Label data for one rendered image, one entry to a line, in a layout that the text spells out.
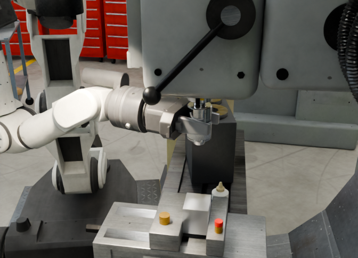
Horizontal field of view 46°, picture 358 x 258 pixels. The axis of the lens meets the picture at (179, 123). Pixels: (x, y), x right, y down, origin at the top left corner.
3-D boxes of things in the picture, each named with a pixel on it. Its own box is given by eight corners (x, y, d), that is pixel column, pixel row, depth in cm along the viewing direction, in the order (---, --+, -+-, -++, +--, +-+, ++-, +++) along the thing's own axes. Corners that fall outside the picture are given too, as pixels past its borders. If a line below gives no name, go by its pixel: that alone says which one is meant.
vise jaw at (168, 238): (148, 249, 85) (148, 232, 83) (163, 205, 98) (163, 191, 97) (178, 252, 84) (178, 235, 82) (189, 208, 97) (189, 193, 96)
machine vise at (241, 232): (94, 269, 89) (90, 226, 85) (115, 225, 103) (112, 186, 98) (264, 290, 84) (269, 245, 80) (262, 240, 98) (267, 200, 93)
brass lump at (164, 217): (157, 224, 85) (157, 217, 85) (160, 218, 87) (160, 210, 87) (169, 226, 85) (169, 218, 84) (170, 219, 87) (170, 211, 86)
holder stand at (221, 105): (190, 184, 120) (192, 119, 111) (185, 148, 140) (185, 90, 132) (233, 183, 120) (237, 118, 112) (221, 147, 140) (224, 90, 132)
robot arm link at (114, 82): (118, 133, 84) (71, 123, 88) (144, 123, 93) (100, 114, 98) (121, 75, 81) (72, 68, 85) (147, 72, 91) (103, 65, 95)
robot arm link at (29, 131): (58, 140, 91) (0, 167, 99) (84, 125, 100) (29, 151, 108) (34, 95, 89) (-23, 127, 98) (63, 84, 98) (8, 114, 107)
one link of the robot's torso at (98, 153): (61, 171, 186) (57, 145, 180) (107, 169, 188) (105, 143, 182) (53, 198, 167) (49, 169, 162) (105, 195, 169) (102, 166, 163)
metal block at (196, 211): (182, 233, 87) (182, 208, 85) (186, 215, 93) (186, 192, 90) (207, 235, 87) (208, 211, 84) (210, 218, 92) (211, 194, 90)
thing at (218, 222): (213, 233, 83) (214, 223, 82) (214, 228, 84) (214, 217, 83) (222, 234, 83) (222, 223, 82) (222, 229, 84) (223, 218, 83)
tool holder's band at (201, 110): (214, 113, 78) (214, 108, 78) (189, 114, 78) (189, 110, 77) (209, 104, 82) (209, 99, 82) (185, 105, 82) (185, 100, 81)
